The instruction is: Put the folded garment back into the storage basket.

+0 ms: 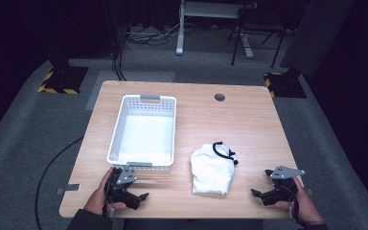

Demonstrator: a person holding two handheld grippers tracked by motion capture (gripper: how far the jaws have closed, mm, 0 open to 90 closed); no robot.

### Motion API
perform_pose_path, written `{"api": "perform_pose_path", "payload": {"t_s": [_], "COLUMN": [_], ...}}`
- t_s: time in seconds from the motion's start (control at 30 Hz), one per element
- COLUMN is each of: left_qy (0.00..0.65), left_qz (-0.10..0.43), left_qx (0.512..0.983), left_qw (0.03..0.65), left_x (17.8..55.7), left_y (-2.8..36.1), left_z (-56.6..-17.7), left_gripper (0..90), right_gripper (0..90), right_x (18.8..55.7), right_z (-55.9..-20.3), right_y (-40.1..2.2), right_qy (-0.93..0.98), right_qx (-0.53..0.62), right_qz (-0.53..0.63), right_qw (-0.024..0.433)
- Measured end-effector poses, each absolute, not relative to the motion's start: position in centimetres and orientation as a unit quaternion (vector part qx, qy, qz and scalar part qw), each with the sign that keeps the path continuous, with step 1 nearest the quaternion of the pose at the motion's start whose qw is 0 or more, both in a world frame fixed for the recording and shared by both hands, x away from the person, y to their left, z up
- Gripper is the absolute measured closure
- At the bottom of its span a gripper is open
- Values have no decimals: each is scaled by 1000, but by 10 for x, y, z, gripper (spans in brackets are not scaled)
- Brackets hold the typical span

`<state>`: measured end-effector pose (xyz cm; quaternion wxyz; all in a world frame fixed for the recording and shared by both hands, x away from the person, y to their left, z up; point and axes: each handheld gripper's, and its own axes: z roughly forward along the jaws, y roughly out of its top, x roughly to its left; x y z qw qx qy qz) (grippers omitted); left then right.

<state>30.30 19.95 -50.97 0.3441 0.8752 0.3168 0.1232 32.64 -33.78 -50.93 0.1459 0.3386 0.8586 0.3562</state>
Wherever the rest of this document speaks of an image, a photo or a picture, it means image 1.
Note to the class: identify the black folding stand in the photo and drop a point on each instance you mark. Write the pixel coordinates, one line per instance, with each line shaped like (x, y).
(279, 41)

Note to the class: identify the person's right hand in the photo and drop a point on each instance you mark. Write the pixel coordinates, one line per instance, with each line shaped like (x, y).
(305, 204)

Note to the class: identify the black yellow striped stand base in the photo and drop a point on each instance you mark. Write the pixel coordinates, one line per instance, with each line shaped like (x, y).
(65, 80)
(286, 84)

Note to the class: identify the white plastic basket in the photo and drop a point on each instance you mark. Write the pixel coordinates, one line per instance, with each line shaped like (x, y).
(143, 134)

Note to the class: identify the black stand pole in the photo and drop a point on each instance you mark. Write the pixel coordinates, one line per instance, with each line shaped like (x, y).
(115, 38)

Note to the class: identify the grey curtain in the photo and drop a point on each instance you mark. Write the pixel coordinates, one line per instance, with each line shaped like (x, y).
(316, 35)

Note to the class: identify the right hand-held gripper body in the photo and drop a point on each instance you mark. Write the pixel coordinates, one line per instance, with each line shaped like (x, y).
(281, 185)

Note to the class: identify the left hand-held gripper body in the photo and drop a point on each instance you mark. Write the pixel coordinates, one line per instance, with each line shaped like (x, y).
(123, 182)

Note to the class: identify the grey metal table bracket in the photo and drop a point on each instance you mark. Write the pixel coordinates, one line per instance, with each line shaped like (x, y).
(68, 188)
(310, 191)

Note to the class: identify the white desk frame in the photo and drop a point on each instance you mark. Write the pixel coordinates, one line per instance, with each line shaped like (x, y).
(180, 32)

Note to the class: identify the person's left hand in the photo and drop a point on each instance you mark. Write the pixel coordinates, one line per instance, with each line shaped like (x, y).
(98, 198)

